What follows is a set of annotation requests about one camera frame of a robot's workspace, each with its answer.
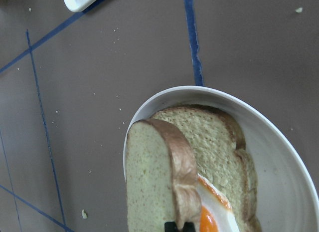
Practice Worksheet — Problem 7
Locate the bread slice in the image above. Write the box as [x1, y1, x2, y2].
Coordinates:
[152, 104, 262, 232]
[125, 119, 201, 232]

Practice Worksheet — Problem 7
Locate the white plate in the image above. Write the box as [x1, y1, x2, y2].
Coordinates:
[132, 86, 319, 232]

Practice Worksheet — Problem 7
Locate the fried egg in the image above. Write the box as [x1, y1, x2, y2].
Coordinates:
[197, 175, 239, 232]

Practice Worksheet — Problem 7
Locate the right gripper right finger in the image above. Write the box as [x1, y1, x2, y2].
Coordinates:
[183, 222, 196, 232]

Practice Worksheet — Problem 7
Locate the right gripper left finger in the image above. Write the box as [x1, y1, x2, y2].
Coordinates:
[164, 222, 179, 232]

